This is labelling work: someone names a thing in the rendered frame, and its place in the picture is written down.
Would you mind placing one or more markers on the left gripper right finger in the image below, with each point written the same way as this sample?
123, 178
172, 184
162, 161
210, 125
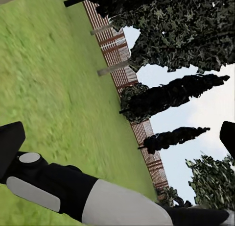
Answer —
227, 136

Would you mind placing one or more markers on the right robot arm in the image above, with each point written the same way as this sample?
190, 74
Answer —
96, 202

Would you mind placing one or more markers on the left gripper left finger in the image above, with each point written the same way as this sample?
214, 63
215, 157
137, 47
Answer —
12, 137

